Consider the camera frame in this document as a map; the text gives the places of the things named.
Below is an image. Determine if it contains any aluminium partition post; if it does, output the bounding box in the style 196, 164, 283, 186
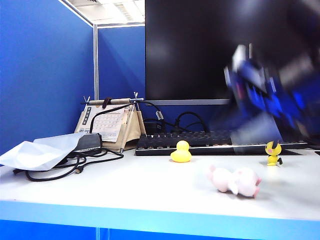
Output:
92, 23, 99, 101

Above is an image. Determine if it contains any black cable with ferrite bead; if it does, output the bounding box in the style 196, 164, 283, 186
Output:
89, 100, 165, 136

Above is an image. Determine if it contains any yellow black mouse figure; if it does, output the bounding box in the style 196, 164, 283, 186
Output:
265, 139, 284, 167

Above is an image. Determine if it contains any beige canvas desk calendar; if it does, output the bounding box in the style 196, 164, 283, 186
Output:
74, 91, 147, 154

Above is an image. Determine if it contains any black computer monitor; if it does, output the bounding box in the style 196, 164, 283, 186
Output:
144, 0, 320, 106

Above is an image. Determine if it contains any black cable with gold plug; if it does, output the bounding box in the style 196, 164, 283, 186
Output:
12, 147, 125, 183

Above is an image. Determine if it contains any pink white rabbit doll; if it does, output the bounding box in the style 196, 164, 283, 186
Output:
206, 164, 263, 199

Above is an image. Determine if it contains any black power adapter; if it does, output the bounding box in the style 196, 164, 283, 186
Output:
143, 118, 165, 134

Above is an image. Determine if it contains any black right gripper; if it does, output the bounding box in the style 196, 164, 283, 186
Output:
224, 44, 320, 137

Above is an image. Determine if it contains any black docking device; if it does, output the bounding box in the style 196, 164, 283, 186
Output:
71, 132, 104, 154

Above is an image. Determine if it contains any looped black cable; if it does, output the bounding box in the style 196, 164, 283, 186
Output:
170, 111, 210, 134

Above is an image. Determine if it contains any black mechanical keyboard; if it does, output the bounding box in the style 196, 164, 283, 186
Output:
135, 130, 309, 157

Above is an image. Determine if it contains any white plastic bag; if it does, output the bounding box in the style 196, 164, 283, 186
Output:
0, 132, 89, 172

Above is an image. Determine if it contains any yellow rubber duck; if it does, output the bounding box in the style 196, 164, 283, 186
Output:
170, 140, 193, 164

